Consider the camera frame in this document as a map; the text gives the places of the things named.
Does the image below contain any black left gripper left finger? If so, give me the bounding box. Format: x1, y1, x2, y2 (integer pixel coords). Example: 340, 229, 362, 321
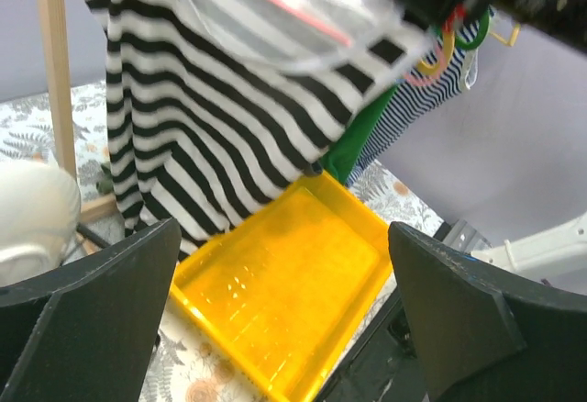
1, 218, 181, 401

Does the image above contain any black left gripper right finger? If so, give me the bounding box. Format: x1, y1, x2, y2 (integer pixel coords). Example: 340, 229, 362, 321
388, 222, 586, 401

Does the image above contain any black white striped tank top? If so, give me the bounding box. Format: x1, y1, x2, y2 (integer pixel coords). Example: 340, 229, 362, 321
77, 0, 437, 261

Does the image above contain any pink wire hanger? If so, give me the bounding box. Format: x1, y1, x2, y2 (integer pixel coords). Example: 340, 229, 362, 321
241, 0, 441, 81

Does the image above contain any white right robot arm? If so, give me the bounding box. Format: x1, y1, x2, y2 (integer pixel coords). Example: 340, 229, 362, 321
382, 0, 586, 280

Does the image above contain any green plastic hanger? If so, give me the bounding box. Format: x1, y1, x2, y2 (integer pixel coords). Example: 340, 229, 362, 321
455, 9, 492, 51

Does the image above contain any yellow plastic hanger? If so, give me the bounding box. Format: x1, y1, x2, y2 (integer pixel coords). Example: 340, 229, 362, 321
402, 23, 522, 86

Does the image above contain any navy white striped tank top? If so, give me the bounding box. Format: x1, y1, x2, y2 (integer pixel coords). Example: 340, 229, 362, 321
343, 6, 496, 190

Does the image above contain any green tank top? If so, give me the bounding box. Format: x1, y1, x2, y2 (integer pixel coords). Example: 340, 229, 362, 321
320, 86, 395, 187

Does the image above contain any white ceramic plate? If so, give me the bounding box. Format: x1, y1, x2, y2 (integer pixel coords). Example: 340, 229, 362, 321
1, 160, 81, 286

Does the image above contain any yellow plastic tray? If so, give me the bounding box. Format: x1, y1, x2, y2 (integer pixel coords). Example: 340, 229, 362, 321
170, 174, 392, 401

